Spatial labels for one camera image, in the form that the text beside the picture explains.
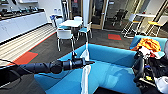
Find white t-shirt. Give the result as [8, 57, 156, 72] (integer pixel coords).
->
[79, 63, 94, 94]

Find blue sofa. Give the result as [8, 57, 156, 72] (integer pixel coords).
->
[33, 43, 144, 94]

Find white chair teal seat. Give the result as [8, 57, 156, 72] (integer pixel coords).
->
[54, 17, 66, 31]
[77, 21, 94, 43]

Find white square table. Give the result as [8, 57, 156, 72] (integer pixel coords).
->
[59, 19, 84, 38]

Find dark bin blue lid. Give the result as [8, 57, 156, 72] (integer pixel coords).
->
[48, 13, 58, 28]

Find wooden framed glass door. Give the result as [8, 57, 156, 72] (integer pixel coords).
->
[66, 0, 83, 19]
[89, 0, 108, 29]

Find black office chair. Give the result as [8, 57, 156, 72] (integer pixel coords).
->
[113, 9, 128, 26]

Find white bar stool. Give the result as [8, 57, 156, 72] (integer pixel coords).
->
[122, 13, 138, 38]

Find orange garment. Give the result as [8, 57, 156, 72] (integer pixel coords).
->
[134, 37, 163, 53]

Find white lower kitchen cabinets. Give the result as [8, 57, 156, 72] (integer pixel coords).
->
[0, 11, 49, 44]

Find white kitchen cabinets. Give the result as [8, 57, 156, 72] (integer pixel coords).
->
[0, 11, 49, 44]
[16, 0, 39, 4]

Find white high table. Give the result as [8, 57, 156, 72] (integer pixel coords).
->
[135, 12, 159, 34]

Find white round object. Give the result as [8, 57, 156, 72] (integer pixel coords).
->
[154, 75, 168, 91]

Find yellow bar stool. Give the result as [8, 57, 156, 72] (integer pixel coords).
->
[146, 20, 168, 37]

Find white upper kitchen cabinets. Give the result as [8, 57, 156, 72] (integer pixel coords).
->
[16, 0, 39, 4]

